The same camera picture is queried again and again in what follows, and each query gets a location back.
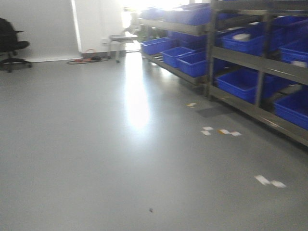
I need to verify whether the grey metal storage rack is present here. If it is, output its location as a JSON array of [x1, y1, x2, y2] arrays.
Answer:
[[143, 0, 308, 146]]

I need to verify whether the distant blue tray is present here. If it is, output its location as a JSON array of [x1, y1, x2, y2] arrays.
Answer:
[[141, 38, 177, 55]]

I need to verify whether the black office chair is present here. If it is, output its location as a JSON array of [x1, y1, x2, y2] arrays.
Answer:
[[0, 18, 32, 73]]

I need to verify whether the grey stool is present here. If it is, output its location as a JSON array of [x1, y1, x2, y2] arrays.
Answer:
[[107, 32, 138, 63]]

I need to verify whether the orange cable on floor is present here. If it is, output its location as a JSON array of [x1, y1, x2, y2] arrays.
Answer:
[[66, 49, 110, 64]]

